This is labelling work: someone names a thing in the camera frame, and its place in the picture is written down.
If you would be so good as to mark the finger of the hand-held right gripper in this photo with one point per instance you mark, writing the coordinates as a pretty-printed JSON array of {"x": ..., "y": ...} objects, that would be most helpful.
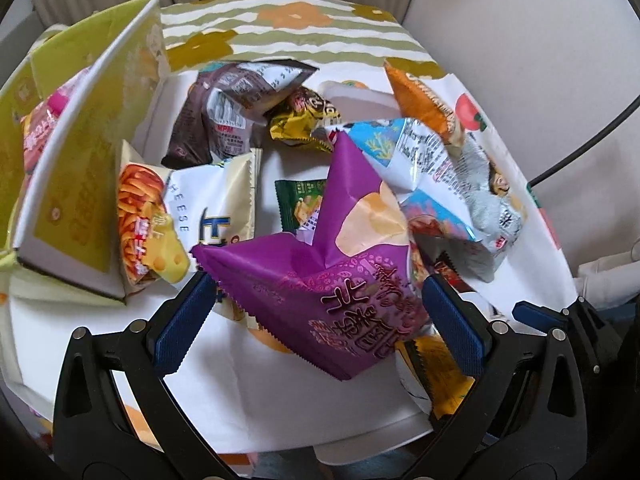
[{"x": 537, "y": 311}]

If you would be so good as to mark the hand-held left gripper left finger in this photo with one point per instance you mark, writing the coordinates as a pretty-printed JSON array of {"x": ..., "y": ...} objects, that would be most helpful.
[{"x": 185, "y": 325}]

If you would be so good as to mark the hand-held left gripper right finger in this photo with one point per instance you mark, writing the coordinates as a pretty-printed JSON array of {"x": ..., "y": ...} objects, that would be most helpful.
[{"x": 455, "y": 330}]

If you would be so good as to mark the purple snack packet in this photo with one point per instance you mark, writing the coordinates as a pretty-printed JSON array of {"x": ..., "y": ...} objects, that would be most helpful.
[{"x": 310, "y": 270}]

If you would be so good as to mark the green cardboard box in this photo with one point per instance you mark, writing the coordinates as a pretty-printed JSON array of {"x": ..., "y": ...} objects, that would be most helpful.
[{"x": 90, "y": 160}]

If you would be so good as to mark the brown snack packet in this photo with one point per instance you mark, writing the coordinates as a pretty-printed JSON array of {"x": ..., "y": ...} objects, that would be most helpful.
[{"x": 200, "y": 125}]

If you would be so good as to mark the gold black snack packet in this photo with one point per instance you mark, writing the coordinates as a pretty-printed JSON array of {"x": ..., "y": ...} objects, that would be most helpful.
[{"x": 300, "y": 120}]

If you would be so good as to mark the yellow snack packet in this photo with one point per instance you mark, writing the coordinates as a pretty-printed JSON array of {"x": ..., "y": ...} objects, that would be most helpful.
[{"x": 440, "y": 375}]

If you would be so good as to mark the red black snack packet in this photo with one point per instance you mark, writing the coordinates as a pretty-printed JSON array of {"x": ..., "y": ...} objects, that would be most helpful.
[{"x": 450, "y": 266}]

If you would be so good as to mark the white persimmon print cloth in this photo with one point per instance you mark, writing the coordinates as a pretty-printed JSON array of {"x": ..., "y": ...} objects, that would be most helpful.
[{"x": 225, "y": 395}]

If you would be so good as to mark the grey cartoon snack packet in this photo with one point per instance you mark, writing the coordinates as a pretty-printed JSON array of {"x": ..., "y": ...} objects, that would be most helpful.
[{"x": 495, "y": 195}]

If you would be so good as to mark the cream cheese stick snack packet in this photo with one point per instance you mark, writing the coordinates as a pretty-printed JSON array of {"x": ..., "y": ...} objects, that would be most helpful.
[{"x": 210, "y": 195}]

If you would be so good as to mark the small green snack packet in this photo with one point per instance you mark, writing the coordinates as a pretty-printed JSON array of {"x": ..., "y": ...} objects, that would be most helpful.
[{"x": 295, "y": 200}]

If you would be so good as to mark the white blue snack packet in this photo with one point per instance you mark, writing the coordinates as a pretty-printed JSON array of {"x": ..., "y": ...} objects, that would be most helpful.
[{"x": 400, "y": 147}]

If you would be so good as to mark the orange snack packet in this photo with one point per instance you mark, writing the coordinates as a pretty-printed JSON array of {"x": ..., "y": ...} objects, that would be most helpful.
[{"x": 420, "y": 100}]

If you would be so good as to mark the pink snack packet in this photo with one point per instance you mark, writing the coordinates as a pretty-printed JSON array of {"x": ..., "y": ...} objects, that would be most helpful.
[{"x": 45, "y": 125}]

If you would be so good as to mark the floral striped blanket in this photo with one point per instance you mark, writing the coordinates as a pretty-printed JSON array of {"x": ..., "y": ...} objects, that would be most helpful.
[{"x": 300, "y": 35}]

